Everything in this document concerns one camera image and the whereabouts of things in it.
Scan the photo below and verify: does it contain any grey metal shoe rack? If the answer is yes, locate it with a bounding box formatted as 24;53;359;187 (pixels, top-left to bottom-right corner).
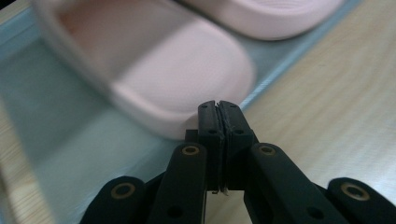
0;0;363;224

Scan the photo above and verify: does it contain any pink slipper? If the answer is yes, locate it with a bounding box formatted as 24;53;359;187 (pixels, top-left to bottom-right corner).
31;0;257;141
178;0;347;41

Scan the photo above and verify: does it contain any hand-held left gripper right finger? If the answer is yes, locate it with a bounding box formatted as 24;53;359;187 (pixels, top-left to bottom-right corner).
218;100;260;191

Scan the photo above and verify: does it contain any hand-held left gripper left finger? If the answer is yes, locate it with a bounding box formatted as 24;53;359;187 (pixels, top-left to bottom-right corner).
185;100;226;192

